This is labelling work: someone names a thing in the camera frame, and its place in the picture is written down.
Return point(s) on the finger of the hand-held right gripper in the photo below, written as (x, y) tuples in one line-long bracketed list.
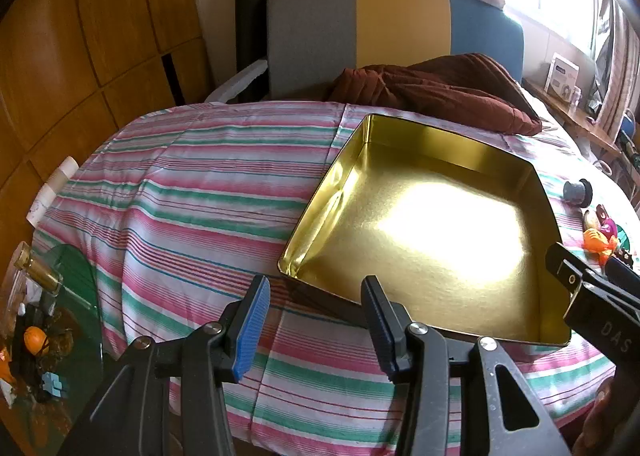
[(619, 262), (567, 268)]

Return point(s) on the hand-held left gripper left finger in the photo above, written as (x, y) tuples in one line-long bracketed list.
[(251, 331)]

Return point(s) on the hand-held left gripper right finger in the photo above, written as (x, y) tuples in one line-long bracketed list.
[(381, 333)]

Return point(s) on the gold metal tin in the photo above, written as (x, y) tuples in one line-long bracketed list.
[(425, 236)]

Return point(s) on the person's right hand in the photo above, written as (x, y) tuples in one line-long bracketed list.
[(597, 421)]

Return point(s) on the orange toy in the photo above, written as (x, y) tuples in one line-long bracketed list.
[(596, 242)]

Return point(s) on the pink toy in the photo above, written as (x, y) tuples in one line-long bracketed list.
[(609, 226)]

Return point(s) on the grey black cylinder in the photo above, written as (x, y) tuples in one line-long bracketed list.
[(576, 191)]

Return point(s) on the wooden shelf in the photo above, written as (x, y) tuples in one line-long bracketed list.
[(575, 119)]

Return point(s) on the striped bed sheet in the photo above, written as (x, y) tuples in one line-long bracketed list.
[(200, 186)]

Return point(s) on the green glass table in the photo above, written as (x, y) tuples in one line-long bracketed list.
[(75, 281)]

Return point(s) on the white box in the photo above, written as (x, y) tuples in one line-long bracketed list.
[(562, 76)]

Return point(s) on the striped hanging cloth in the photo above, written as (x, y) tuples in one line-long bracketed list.
[(622, 61)]

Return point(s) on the small blue box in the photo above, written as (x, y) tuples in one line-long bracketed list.
[(53, 384)]

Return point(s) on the brown quilted blanket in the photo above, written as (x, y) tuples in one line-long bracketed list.
[(450, 91)]

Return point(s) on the orange fruit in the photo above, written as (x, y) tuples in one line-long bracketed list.
[(35, 340)]

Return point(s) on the glass bottle with gold cap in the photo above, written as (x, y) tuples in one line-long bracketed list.
[(36, 267)]

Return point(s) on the white paper roll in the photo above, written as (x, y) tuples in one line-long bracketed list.
[(52, 188)]

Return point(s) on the black rolled mat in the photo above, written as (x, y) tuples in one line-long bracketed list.
[(250, 21)]

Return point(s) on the wooden wardrobe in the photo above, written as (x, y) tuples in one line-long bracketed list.
[(75, 46)]

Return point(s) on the white tube frame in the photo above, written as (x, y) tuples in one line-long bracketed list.
[(235, 81)]

